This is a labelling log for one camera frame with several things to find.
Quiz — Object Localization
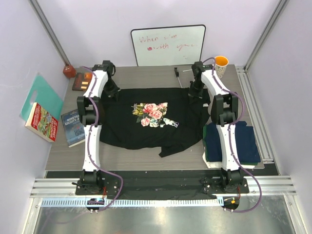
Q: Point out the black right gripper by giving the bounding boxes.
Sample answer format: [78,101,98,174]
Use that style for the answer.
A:
[188,80,205,104]

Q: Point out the orange brown cover book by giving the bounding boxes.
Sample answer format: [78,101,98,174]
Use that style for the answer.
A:
[72,72,93,91]

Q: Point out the white mug orange inside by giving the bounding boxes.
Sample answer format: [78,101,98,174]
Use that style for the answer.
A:
[214,56,229,79]

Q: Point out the black t shirt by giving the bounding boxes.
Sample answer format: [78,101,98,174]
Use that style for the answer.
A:
[99,88,211,157]

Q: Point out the blue cover book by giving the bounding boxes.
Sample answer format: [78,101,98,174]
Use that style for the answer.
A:
[61,109,85,147]

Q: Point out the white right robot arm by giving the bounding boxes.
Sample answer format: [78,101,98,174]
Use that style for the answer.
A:
[189,61,243,193]

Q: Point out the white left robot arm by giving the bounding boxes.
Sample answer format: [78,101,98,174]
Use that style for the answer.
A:
[76,60,120,195]

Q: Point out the red brown die block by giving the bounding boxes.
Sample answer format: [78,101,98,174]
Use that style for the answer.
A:
[63,65,77,78]

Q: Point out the small whiteboard with red writing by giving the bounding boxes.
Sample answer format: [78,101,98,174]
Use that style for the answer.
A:
[131,24,206,66]

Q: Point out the teal plastic cutting board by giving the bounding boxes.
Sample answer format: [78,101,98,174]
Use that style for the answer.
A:
[20,74,63,121]

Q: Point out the red white cover book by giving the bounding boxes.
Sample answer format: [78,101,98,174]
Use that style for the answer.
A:
[25,102,59,142]

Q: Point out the white folded t shirt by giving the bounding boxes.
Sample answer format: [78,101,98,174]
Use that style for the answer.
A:
[202,153,257,169]

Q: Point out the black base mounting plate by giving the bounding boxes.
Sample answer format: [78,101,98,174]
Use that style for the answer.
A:
[73,170,249,200]

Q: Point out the black wire book stand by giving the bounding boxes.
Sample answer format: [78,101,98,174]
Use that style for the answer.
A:
[174,66,194,88]

